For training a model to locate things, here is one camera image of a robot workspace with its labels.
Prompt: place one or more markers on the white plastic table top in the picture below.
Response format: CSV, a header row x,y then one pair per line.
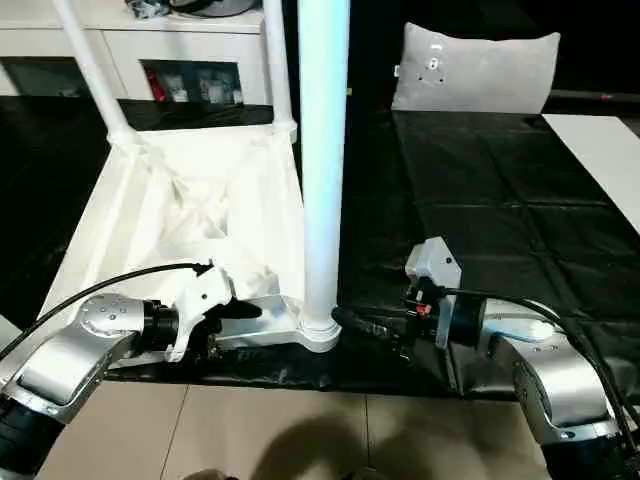
x,y
150,225

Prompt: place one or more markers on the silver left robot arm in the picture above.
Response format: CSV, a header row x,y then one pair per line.
x,y
65,360

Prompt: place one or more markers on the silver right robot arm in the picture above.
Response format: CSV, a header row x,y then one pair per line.
x,y
565,380

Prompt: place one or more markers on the dark rounded robot body part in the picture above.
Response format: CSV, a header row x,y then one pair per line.
x,y
207,476

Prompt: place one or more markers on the white flat board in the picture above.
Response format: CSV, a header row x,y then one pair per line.
x,y
600,150

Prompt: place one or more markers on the grey cushion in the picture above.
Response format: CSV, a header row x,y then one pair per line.
x,y
475,75

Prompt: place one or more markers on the white cabinet with glass doors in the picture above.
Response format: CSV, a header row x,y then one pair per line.
x,y
200,40

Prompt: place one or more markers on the black box with gold label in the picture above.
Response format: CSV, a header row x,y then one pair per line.
x,y
370,50

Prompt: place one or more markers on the black horizontal bar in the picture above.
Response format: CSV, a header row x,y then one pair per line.
x,y
590,95

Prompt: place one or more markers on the grey round container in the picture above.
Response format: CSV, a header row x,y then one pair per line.
x,y
215,6

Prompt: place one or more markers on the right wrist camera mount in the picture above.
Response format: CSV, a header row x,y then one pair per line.
x,y
435,265

